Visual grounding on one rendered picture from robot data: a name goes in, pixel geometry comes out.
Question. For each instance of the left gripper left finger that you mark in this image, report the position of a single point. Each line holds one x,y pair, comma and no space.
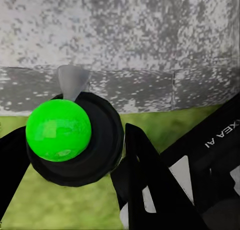
14,163

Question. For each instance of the insectifuge atomizer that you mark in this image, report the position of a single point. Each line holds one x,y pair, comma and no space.
76,138

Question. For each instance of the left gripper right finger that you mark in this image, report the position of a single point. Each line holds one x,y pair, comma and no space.
174,210

